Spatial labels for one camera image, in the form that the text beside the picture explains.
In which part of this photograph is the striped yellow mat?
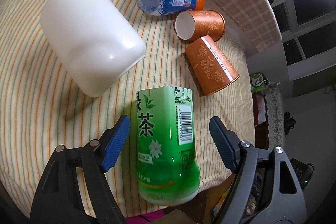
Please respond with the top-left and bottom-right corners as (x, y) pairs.
(1, 0), (255, 215)

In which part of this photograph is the orange paper cup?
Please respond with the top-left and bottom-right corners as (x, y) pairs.
(175, 10), (226, 42)
(185, 35), (240, 96)

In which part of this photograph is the green tissue box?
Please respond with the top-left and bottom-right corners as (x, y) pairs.
(250, 72), (269, 93)

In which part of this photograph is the white plastic cup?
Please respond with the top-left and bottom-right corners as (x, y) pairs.
(40, 0), (146, 98)

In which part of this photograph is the orange paper cup front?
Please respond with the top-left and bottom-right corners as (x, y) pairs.
(185, 35), (240, 96)

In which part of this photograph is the green tea bottle cup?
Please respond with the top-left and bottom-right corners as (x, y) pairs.
(136, 86), (200, 206)

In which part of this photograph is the white lace cloth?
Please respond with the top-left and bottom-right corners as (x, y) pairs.
(265, 85), (285, 149)

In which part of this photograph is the orange paper cup rear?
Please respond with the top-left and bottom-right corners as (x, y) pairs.
(175, 10), (226, 42)

